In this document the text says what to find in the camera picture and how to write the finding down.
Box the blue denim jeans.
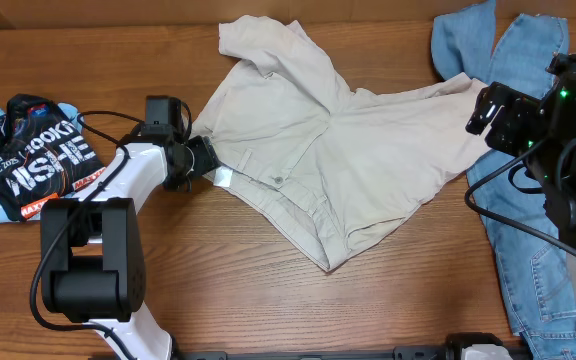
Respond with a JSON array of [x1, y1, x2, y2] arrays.
[[431, 1, 576, 359]]

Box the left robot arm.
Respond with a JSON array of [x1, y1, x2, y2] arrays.
[[29, 95, 219, 360]]

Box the beige shorts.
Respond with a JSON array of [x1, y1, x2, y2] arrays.
[[193, 15, 487, 272]]

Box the black printed jersey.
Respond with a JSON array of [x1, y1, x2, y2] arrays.
[[0, 94, 105, 222]]

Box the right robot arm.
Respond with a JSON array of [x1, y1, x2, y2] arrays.
[[466, 53, 576, 299]]

